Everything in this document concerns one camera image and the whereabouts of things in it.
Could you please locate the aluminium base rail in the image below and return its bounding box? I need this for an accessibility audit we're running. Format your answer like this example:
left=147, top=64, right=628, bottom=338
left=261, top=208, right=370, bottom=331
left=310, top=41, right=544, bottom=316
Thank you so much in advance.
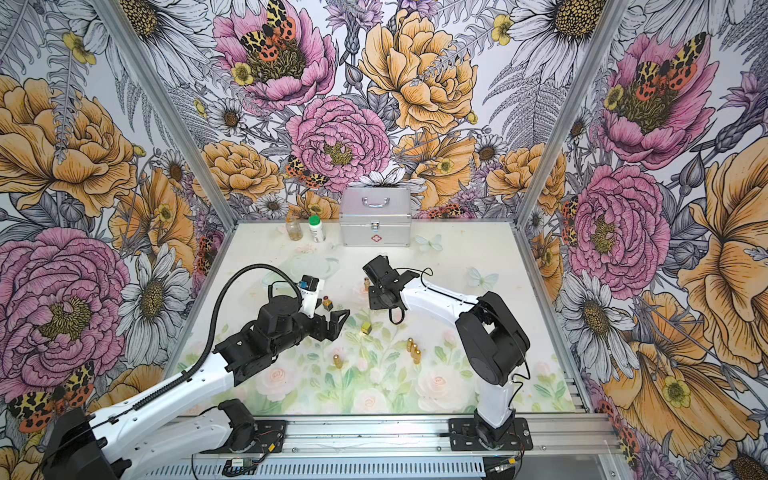
left=147, top=413, right=633, bottom=479

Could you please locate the white bottle green cap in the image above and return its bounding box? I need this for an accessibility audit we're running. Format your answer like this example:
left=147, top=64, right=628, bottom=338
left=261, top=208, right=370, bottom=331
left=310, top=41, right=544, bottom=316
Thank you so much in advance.
left=308, top=215, right=326, bottom=243

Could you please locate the silver aluminium first aid case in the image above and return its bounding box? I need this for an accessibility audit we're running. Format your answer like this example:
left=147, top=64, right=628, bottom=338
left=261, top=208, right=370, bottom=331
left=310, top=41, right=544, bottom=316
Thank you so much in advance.
left=339, top=187, right=412, bottom=247

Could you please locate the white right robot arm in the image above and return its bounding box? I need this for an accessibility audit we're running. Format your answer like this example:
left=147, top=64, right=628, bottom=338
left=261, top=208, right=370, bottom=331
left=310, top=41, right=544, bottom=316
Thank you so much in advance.
left=363, top=255, right=530, bottom=451

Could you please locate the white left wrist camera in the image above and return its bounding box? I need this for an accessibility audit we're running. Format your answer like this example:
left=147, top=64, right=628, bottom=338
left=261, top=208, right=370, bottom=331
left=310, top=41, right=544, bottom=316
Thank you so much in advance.
left=298, top=275, right=325, bottom=318

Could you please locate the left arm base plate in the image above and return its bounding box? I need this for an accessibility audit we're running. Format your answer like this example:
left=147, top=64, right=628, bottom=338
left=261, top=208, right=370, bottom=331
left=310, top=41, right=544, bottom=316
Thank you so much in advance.
left=209, top=420, right=287, bottom=455

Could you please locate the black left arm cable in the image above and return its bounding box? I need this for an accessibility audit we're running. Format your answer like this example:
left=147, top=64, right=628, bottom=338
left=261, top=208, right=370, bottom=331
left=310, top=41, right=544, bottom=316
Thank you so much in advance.
left=131, top=263, right=303, bottom=412

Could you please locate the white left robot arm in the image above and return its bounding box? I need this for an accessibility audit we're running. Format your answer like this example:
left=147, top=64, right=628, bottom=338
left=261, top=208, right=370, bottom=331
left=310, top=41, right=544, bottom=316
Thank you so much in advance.
left=40, top=296, right=350, bottom=479

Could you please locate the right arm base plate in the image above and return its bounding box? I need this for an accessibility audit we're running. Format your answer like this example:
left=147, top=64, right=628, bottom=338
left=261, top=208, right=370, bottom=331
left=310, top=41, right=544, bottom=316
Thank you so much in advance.
left=445, top=416, right=534, bottom=453

